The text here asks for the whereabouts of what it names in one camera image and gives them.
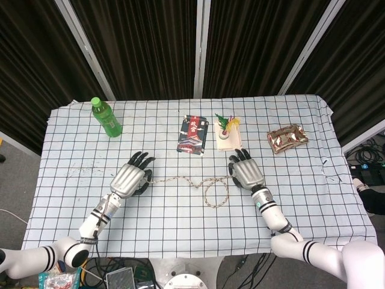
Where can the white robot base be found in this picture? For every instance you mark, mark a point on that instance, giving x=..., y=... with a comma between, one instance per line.
x=186, y=275

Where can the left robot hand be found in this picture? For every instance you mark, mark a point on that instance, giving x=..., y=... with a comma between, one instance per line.
x=130, y=177

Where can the black curtain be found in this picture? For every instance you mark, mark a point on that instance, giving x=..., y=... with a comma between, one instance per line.
x=141, y=45

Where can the silver screen device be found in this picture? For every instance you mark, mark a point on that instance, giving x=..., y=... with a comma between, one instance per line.
x=121, y=278

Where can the black shoe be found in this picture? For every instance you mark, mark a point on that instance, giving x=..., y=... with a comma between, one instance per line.
x=373, y=200

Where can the beige card with tassel ornament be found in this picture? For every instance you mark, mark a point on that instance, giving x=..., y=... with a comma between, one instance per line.
x=228, y=135

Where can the gold red foil packet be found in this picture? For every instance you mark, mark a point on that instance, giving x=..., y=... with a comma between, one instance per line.
x=287, y=139

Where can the teal snack packet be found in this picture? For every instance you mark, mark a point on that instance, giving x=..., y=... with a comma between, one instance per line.
x=58, y=280

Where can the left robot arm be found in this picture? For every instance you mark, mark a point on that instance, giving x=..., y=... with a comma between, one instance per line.
x=75, y=238

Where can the white grid tablecloth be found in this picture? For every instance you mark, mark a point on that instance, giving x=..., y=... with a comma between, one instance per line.
x=168, y=222

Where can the grey metal frame post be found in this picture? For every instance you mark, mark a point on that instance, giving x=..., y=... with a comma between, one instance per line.
x=200, y=48
x=84, y=45
x=309, y=45

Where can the green plastic bottle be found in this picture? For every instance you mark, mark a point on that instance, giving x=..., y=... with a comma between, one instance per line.
x=107, y=119

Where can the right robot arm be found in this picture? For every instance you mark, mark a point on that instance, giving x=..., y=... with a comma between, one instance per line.
x=300, y=238

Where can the black power equipment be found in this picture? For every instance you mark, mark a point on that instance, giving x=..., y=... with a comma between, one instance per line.
x=368, y=173

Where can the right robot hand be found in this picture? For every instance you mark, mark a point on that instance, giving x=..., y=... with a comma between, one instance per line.
x=246, y=173

